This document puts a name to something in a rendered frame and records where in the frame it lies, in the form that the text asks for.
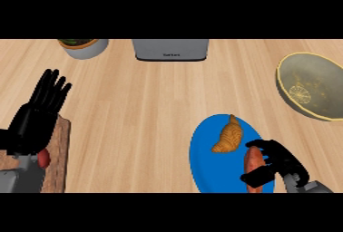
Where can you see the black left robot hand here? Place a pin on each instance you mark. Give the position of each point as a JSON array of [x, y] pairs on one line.
[[31, 123]]

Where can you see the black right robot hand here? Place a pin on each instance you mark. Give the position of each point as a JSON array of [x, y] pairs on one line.
[[285, 163]]

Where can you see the orange sweet potato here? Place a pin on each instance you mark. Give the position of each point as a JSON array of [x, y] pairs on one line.
[[254, 164]]

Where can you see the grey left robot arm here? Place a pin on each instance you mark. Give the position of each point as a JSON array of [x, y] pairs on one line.
[[20, 173]]

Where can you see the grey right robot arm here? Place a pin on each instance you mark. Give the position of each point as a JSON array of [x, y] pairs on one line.
[[306, 185]]

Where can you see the blue plate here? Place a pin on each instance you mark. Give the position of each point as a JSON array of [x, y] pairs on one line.
[[214, 163]]

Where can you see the grey bowl with yellow rim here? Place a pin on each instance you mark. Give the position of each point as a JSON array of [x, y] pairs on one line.
[[312, 87]]

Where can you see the red vegetable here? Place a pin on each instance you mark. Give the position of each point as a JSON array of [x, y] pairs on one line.
[[43, 158]]

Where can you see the brown wooden cutting board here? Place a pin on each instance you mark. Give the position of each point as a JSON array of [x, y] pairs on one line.
[[54, 163]]

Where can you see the golden brown croissant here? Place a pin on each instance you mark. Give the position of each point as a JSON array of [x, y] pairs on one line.
[[227, 136]]

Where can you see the grey plant pot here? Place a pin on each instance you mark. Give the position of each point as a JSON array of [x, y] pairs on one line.
[[84, 48]]

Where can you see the grey appliance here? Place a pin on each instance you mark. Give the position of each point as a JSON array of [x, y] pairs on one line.
[[170, 50]]

